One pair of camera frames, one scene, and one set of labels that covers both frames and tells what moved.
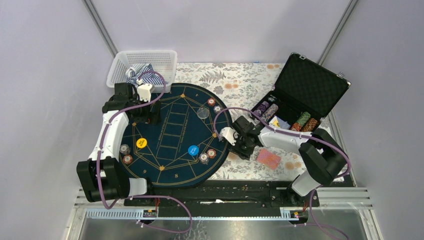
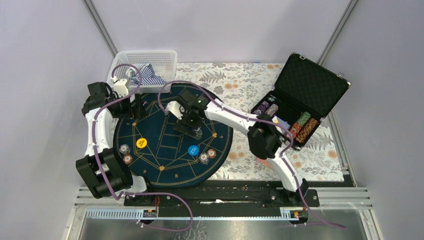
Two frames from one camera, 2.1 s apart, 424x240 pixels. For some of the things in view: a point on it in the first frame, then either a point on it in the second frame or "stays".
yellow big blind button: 141,142 stays
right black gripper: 244,155 to 181,126
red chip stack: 127,159 stays
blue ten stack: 124,149 stays
